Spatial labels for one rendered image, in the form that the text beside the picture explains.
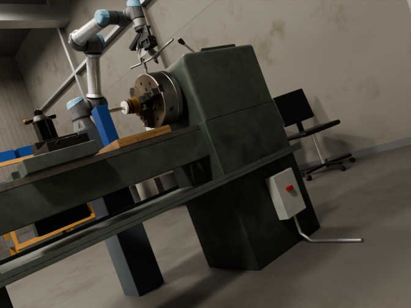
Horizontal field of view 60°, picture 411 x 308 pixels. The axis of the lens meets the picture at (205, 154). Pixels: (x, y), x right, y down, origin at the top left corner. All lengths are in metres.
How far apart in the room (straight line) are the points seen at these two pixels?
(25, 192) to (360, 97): 3.80
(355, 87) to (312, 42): 0.76
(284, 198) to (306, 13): 3.10
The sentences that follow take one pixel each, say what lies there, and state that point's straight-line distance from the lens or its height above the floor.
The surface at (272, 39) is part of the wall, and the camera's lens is 5.05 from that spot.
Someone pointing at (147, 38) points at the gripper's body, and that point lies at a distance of 2.05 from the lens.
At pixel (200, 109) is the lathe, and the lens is 1.95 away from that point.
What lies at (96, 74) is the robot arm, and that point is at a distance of 2.51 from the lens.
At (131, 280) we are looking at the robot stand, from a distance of 2.43.
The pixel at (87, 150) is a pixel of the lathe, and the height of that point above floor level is 0.89.
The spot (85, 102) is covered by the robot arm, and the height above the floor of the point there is 1.28.
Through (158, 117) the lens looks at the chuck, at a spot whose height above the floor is 0.98.
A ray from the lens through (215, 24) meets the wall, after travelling 5.66.
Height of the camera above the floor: 0.71
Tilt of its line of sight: level
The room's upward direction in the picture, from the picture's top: 20 degrees counter-clockwise
